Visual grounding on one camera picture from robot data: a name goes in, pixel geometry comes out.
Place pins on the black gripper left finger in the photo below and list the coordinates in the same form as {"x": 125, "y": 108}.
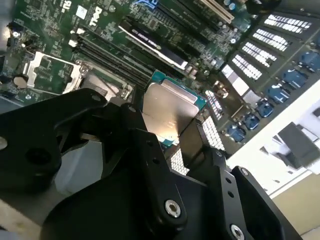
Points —
{"x": 32, "y": 140}

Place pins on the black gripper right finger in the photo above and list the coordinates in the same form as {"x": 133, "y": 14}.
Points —
{"x": 250, "y": 200}

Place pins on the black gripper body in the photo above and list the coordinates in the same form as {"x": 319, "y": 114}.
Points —
{"x": 105, "y": 212}

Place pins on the silver-topped CPU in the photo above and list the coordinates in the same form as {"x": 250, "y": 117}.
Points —
{"x": 170, "y": 105}

